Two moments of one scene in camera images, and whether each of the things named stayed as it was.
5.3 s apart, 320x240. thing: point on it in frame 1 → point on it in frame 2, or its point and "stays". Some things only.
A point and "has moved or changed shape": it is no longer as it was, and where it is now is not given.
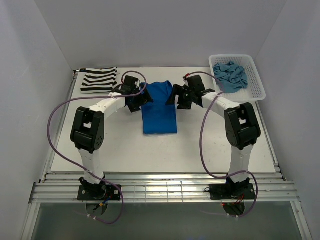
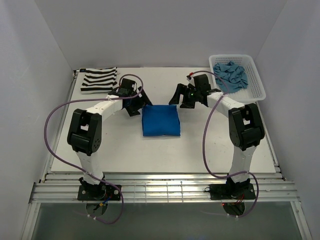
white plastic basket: x=255 y=90 stays
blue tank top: x=158 y=117 has moved or changed shape
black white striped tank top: x=99 y=80 stays
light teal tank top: x=232 y=77 stays
